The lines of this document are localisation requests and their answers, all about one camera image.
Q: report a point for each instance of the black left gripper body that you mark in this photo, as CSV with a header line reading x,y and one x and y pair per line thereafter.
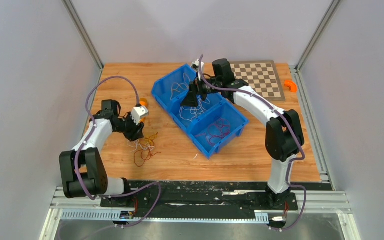
x,y
130,127

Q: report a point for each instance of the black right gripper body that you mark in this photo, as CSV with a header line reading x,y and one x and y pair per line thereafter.
x,y
204,89

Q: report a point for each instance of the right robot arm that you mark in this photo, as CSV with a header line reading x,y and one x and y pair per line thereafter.
x,y
284,137

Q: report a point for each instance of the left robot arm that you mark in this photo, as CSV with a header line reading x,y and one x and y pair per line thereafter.
x,y
82,169

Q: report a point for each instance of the blue plastic compartment bin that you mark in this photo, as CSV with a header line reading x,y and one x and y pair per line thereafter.
x,y
211,125

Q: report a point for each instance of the orange cylindrical toy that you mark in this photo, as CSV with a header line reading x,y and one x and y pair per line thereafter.
x,y
144,103

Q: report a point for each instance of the wooden chessboard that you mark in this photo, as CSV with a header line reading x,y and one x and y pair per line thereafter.
x,y
262,76

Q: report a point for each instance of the orange curved piece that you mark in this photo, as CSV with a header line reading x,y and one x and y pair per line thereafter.
x,y
293,88

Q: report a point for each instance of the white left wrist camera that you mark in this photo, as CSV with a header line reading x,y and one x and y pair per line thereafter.
x,y
138,113

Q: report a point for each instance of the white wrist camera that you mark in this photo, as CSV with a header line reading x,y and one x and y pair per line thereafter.
x,y
138,113
196,65

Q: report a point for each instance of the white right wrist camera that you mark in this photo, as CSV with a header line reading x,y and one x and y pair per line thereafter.
x,y
196,65

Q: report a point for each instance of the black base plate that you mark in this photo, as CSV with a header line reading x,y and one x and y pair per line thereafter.
x,y
201,200

